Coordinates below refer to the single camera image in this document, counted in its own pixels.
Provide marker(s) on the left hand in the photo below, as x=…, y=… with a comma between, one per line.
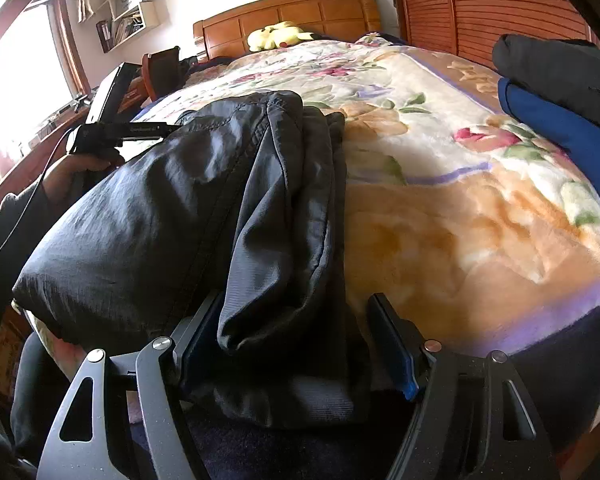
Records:
x=59, y=179

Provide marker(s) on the dark blue bed sheet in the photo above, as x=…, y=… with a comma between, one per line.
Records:
x=562, y=374

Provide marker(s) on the yellow plush toy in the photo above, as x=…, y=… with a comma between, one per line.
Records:
x=280, y=35

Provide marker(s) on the folded blue garment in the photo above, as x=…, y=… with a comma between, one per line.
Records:
x=578, y=137

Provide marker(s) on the left dark-sleeved forearm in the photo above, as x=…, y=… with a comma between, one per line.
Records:
x=39, y=217

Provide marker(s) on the dark navy jacket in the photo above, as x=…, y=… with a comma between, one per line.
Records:
x=245, y=203

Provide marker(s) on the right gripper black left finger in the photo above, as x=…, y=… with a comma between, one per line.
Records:
x=91, y=437

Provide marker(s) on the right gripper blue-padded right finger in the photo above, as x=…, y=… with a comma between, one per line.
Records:
x=472, y=418

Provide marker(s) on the folded black garment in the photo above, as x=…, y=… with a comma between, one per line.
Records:
x=564, y=72

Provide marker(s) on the wooden chair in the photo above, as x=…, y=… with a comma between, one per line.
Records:
x=161, y=72

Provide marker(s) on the white wall shelf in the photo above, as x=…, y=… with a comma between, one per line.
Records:
x=120, y=21

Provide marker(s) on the black office chair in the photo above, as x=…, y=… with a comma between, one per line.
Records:
x=40, y=387

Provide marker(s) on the floral bed blanket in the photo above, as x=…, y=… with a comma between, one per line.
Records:
x=475, y=227

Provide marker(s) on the wooden desk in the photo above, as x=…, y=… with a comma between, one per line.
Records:
x=31, y=166

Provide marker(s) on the wooden louvered wardrobe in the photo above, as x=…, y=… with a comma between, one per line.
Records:
x=470, y=28

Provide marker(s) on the wooden headboard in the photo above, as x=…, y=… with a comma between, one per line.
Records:
x=226, y=34

